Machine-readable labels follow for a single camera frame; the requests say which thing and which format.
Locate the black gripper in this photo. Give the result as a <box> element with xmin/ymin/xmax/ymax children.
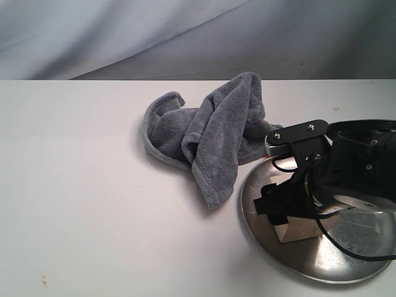
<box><xmin>253</xmin><ymin>154</ymin><xmax>334</xmax><ymax>226</ymax></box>

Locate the light wooden cube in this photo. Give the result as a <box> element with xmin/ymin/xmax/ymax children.
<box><xmin>270</xmin><ymin>173</ymin><xmax>340</xmax><ymax>243</ymax></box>

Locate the grey fleece towel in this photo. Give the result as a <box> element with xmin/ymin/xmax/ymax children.
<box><xmin>142</xmin><ymin>72</ymin><xmax>279</xmax><ymax>209</ymax></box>

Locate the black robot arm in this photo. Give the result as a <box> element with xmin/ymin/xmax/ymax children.
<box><xmin>253</xmin><ymin>119</ymin><xmax>395</xmax><ymax>225</ymax></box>

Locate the round steel plate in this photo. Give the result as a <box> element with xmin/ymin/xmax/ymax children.
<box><xmin>239</xmin><ymin>160</ymin><xmax>395</xmax><ymax>284</ymax></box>

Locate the white backdrop sheet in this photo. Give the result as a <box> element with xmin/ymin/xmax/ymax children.
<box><xmin>1</xmin><ymin>1</ymin><xmax>395</xmax><ymax>80</ymax></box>

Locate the black camera cable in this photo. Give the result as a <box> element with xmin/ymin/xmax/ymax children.
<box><xmin>272</xmin><ymin>154</ymin><xmax>396</xmax><ymax>261</ymax></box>

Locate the wrist camera with black bracket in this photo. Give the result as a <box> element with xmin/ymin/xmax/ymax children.
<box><xmin>264</xmin><ymin>119</ymin><xmax>330</xmax><ymax>166</ymax></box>

